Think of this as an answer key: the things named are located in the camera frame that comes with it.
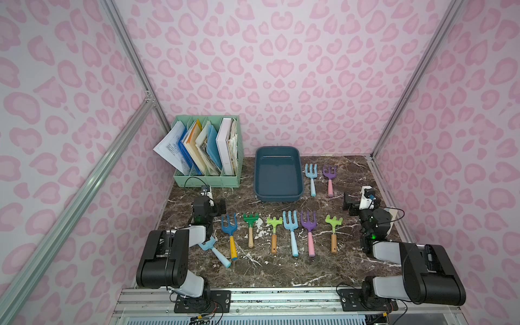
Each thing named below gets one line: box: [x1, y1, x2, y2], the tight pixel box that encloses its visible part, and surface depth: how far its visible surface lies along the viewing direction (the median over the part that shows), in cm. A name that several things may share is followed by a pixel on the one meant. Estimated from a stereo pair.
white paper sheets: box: [153, 120, 190, 176], surface depth 99 cm
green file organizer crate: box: [170, 115, 245, 188], surface depth 100 cm
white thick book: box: [215, 117, 235, 177], surface depth 99 cm
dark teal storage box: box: [253, 146, 305, 203], surface depth 112 cm
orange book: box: [182, 119, 207, 175], surface depth 99 cm
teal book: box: [207, 123, 223, 170], surface depth 96 cm
